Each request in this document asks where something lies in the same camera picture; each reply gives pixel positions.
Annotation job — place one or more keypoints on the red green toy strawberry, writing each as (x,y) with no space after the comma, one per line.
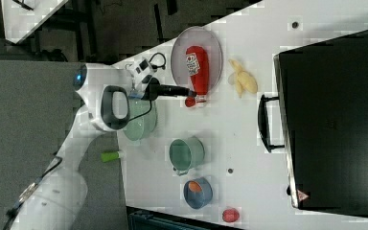
(230,215)

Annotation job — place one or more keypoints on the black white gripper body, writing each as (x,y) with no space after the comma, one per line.
(142,80)

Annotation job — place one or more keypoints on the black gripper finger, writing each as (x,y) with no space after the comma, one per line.
(175,91)

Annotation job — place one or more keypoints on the grey round plate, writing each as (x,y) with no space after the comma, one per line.
(196,36)

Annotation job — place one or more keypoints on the red plush ketchup bottle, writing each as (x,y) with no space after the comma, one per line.
(197,63)

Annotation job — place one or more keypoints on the black silver toaster oven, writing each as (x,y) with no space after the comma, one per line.
(322,92)

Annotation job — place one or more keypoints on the peeled toy banana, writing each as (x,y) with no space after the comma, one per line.
(241,79)

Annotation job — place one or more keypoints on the orange toy egg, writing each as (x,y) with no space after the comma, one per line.
(194,187)

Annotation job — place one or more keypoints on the green toy lime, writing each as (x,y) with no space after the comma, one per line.
(110,156)

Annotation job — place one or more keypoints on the green perforated colander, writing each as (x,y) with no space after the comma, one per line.
(143,116)

